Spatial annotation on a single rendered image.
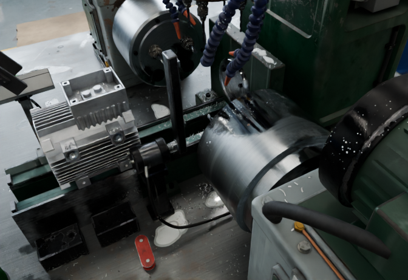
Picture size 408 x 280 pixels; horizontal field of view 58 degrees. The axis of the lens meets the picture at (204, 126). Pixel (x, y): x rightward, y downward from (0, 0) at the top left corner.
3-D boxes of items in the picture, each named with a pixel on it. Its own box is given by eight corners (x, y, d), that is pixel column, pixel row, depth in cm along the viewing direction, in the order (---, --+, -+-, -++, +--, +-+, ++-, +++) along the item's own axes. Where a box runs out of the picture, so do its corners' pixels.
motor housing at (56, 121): (122, 126, 104) (108, 69, 91) (148, 170, 91) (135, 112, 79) (50, 153, 97) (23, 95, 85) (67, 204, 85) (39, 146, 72)
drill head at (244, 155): (267, 135, 100) (275, 54, 83) (387, 260, 72) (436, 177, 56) (183, 169, 92) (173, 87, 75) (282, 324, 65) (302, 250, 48)
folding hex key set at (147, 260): (157, 267, 85) (156, 263, 84) (144, 273, 85) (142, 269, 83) (146, 237, 91) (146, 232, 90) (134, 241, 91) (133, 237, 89)
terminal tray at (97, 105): (116, 90, 91) (110, 65, 86) (132, 114, 84) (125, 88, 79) (67, 106, 87) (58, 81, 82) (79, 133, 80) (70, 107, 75)
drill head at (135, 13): (169, 33, 144) (161, -33, 128) (214, 79, 120) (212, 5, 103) (107, 50, 137) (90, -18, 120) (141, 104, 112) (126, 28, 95)
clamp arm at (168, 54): (184, 143, 88) (173, 47, 70) (189, 150, 86) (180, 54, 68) (170, 148, 86) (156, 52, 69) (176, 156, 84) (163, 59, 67)
